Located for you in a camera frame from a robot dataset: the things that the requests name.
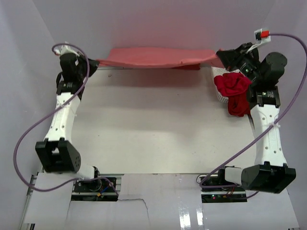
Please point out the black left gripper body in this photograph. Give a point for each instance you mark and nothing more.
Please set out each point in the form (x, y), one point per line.
(82, 63)

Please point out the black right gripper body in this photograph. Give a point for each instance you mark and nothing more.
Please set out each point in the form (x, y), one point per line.
(252, 65)

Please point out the red t shirt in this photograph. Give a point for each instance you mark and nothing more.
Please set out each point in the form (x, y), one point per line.
(238, 104)

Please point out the salmon pink t shirt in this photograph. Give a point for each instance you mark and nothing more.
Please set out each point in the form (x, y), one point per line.
(159, 58)

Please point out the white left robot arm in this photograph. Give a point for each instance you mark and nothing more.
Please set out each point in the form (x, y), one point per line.
(56, 152)

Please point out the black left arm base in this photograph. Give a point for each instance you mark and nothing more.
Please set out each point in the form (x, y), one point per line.
(98, 190)

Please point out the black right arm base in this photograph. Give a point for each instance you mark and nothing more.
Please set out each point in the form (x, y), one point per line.
(221, 195)

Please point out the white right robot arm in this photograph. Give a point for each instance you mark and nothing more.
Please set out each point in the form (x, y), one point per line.
(270, 172)

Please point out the white plastic basket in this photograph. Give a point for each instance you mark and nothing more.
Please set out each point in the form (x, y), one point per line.
(225, 83)

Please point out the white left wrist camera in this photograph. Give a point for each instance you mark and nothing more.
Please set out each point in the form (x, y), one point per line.
(60, 50)

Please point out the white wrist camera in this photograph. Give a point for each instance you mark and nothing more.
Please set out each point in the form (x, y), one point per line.
(262, 37)
(60, 50)

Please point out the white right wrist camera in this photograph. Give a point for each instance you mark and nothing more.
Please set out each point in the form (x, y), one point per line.
(262, 37)

